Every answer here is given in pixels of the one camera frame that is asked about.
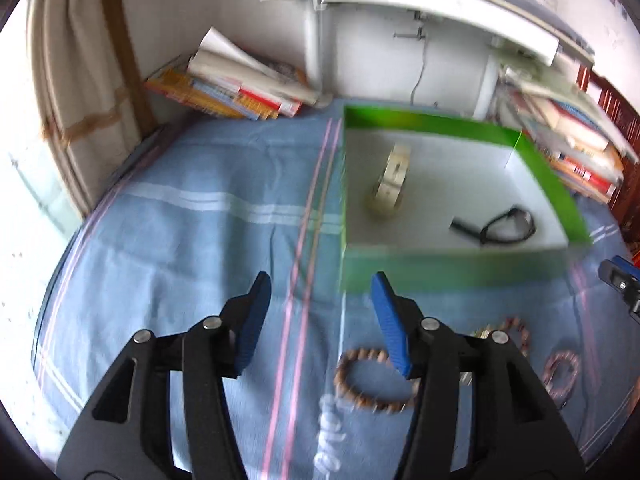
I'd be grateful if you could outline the reddish bead bracelet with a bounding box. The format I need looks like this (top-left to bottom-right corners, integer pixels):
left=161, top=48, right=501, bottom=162
left=492, top=316, right=532, bottom=358

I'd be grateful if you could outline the dark red wooden furniture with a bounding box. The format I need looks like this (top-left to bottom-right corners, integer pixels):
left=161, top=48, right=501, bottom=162
left=582, top=67, right=640, bottom=241

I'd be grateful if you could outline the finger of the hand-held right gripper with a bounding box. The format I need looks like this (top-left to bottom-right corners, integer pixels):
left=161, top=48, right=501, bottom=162
left=598, top=256, right=640, bottom=325

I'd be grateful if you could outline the beige curtain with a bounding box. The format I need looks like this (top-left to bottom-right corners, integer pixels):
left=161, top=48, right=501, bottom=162
left=25, top=0, right=156, bottom=216

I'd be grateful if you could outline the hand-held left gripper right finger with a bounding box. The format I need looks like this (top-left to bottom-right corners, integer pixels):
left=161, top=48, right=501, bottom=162
left=370, top=271, right=586, bottom=480

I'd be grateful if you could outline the stack of colourful thin books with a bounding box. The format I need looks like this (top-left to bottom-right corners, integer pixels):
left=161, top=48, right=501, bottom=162
left=145, top=27, right=331, bottom=121

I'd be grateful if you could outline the black cord necklace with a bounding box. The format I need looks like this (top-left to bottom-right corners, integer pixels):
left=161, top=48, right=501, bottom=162
left=448, top=205, right=537, bottom=247

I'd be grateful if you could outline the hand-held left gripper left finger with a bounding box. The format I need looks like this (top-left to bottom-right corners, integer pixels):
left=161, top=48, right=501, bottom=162
left=55, top=271, right=273, bottom=480

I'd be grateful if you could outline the blue checked blanket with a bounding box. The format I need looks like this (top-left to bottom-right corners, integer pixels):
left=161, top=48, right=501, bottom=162
left=32, top=100, right=636, bottom=480

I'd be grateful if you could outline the green cardboard box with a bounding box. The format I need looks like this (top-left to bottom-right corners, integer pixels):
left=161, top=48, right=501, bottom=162
left=339, top=105, right=593, bottom=295

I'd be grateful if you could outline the tall pile of textbooks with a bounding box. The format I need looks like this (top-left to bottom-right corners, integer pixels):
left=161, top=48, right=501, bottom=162
left=495, top=65, right=628, bottom=206

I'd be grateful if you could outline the brown wooden bead bracelet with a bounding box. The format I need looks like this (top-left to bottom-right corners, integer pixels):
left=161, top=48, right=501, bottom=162
left=336, top=347, right=423, bottom=413

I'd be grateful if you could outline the pink bead bracelet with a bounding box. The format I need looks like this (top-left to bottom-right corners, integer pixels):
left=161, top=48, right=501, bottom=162
left=542, top=351, right=582, bottom=401

